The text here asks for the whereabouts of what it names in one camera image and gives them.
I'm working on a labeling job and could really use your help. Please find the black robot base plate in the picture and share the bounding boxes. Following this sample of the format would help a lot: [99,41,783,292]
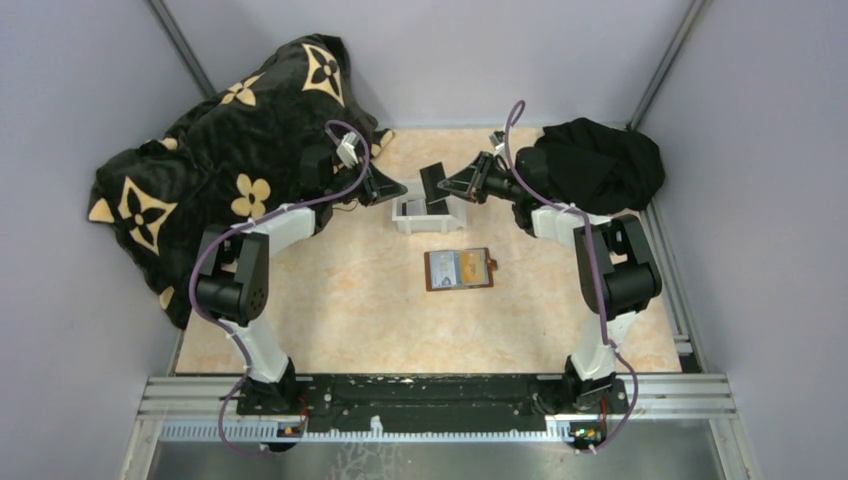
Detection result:
[236,374,628,434]

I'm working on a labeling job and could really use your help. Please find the black crumpled cloth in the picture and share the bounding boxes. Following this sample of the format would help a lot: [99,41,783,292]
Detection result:
[534,118,666,215]

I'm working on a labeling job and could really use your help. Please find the white plastic card box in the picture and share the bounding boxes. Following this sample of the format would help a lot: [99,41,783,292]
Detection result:
[390,179,468,235]

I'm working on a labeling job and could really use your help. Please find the black credit card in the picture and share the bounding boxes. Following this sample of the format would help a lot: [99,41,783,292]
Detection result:
[419,162,450,205]

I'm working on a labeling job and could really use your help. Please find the silver VIP card in holder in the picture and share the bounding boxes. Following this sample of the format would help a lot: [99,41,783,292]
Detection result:
[429,251,460,290]

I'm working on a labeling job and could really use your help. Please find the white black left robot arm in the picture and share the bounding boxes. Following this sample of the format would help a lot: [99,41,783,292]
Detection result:
[189,145,408,415]

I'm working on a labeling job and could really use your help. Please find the brown leather card holder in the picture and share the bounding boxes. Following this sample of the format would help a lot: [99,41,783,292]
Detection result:
[423,247,499,292]

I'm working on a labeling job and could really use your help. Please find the black floral plush blanket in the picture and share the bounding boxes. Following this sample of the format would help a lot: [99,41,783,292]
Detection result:
[87,33,394,329]

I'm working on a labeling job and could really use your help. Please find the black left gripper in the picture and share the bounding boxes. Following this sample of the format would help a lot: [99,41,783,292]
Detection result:
[325,155,408,207]

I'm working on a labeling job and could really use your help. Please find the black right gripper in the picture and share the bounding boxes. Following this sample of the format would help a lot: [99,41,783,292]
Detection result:
[437,152,524,206]

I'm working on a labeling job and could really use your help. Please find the aluminium frame rail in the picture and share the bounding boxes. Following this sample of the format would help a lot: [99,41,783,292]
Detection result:
[138,374,737,444]

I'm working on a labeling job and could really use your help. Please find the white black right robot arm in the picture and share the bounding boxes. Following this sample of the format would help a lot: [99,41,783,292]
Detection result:
[437,147,662,413]

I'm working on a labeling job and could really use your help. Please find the gold credit card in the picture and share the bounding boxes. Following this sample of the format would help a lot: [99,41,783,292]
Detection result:
[459,249,490,286]

